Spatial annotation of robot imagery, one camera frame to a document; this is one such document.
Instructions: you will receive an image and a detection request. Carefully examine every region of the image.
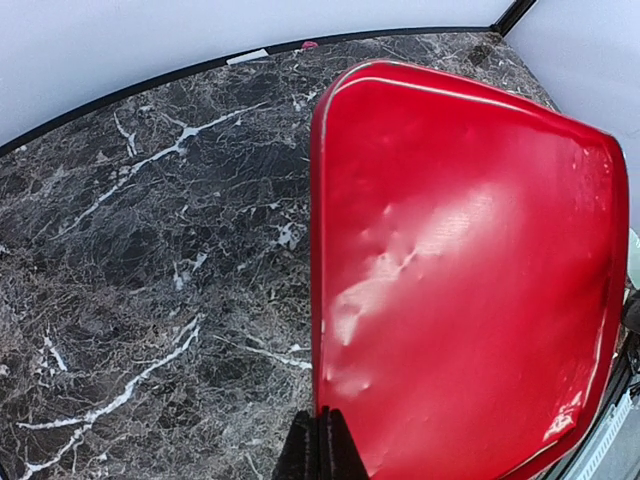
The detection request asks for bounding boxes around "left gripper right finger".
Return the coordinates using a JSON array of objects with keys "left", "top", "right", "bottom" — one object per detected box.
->
[{"left": 322, "top": 407, "right": 369, "bottom": 480}]

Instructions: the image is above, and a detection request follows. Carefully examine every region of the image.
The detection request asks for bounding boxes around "red box lid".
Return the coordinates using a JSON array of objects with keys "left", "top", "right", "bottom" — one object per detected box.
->
[{"left": 310, "top": 60, "right": 629, "bottom": 479}]

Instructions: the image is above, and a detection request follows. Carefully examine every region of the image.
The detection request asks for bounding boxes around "right black frame post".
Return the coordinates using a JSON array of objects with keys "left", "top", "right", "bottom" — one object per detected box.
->
[{"left": 490, "top": 0, "right": 536, "bottom": 37}]

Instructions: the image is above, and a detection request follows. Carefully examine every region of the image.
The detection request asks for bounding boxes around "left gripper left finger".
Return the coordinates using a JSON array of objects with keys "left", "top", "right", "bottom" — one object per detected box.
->
[{"left": 275, "top": 410, "right": 320, "bottom": 480}]

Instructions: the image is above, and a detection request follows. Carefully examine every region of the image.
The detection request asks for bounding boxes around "white cable duct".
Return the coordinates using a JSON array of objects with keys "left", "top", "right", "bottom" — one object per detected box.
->
[{"left": 559, "top": 374, "right": 639, "bottom": 479}]

